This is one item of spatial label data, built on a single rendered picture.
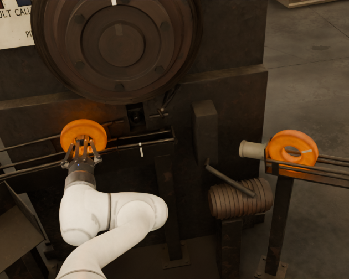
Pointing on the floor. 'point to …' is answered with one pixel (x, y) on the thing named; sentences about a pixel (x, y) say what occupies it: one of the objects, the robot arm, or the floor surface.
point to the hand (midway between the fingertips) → (82, 136)
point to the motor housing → (235, 219)
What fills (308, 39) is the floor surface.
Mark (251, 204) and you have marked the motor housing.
